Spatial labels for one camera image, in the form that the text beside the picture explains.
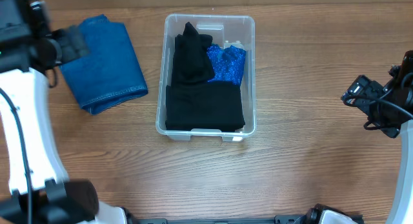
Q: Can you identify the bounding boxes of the blue denim jeans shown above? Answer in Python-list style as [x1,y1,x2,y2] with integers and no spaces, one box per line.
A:
[60,14,148,115]

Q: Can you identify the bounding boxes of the black garment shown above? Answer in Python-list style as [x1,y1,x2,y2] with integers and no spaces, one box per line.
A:
[165,23,245,132]

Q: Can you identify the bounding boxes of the sparkly blue green garment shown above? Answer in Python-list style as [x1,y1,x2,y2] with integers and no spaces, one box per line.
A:
[206,44,247,86]

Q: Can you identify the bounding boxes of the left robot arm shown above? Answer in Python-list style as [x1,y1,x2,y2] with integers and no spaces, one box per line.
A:
[1,0,129,223]

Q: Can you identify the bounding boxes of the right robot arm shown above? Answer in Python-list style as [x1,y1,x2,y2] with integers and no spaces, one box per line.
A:
[341,50,412,224]

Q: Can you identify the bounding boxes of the clear plastic storage bin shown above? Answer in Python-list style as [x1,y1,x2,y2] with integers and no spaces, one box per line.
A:
[156,14,257,142]

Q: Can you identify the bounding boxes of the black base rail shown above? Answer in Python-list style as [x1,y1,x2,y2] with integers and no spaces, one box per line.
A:
[128,210,365,224]

